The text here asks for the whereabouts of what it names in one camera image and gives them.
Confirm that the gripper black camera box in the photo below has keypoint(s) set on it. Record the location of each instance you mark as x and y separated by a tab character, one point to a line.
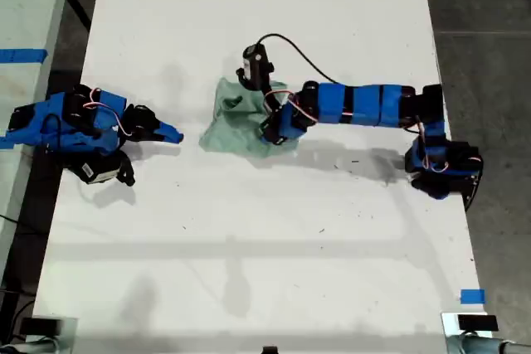
97	171
255	68

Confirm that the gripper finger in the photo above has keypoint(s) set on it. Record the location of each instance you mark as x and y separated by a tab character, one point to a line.
171	134

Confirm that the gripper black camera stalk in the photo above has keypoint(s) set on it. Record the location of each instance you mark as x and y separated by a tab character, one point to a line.
270	101

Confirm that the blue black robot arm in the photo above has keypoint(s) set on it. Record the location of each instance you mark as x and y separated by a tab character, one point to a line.
37	122

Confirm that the pale green T-shirt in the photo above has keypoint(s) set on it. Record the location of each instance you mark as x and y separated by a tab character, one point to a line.
228	134

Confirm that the small black box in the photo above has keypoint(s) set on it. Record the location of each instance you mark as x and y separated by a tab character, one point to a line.
477	323
39	326

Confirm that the shiny metal bracket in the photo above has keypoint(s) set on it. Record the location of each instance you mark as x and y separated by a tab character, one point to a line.
68	337
450	329

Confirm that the grey tube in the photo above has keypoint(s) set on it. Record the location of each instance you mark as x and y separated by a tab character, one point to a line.
29	347
489	346

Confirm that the black stand leg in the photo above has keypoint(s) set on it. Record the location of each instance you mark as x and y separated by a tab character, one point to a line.
81	10

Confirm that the long blue tape strip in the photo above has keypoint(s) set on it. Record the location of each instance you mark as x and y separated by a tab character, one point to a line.
22	56

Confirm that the blue taped robot arm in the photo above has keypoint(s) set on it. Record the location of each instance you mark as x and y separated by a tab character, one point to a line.
365	105

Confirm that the small black knob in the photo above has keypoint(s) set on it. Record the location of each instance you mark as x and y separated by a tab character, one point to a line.
269	350

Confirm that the blue tape square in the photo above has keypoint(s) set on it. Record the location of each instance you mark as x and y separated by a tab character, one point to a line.
473	296

